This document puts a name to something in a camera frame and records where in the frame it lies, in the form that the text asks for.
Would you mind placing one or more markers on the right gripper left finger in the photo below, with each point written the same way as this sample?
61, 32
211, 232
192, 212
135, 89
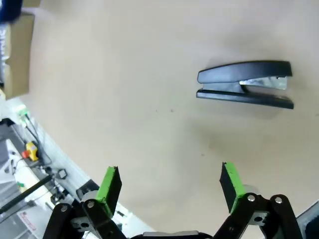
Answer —
109, 194

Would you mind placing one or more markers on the grey pencil case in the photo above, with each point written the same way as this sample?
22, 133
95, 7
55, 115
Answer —
4, 54

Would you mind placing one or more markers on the yellow emergency stop button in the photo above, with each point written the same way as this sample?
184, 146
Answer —
31, 150

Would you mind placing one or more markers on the large lidded cardboard box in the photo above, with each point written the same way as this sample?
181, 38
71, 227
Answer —
21, 62

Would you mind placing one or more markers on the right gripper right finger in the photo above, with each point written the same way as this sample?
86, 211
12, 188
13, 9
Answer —
234, 189

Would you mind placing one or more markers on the navy blue pencil case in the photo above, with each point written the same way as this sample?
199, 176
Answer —
10, 10

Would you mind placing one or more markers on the black rod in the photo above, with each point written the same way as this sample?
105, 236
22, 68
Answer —
30, 189

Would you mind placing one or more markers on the black stapler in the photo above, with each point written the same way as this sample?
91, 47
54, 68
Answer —
224, 74

